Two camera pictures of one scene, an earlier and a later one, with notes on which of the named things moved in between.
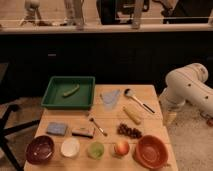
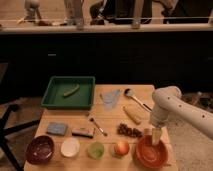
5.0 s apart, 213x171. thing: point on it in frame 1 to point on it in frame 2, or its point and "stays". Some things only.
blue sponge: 57,128 stays
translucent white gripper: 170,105 to 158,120
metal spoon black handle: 128,93 stays
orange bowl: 151,152 stays
